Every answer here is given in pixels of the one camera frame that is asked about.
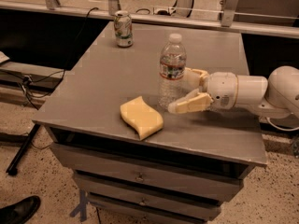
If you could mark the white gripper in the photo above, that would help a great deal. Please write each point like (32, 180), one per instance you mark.
(220, 89)

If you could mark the clear plastic water bottle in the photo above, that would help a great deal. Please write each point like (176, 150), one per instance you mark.
(171, 70)

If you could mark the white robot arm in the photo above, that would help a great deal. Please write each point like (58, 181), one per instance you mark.
(275, 97)

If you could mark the yellow wavy sponge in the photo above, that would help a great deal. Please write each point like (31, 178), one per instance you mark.
(142, 117)

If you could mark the white power strip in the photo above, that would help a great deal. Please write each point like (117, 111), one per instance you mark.
(167, 11)

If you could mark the green and white soda can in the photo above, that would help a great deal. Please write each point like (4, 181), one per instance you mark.
(123, 29)

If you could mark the black table leg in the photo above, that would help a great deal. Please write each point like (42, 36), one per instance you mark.
(12, 169)

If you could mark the black leather shoe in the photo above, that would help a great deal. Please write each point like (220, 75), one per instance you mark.
(21, 212)

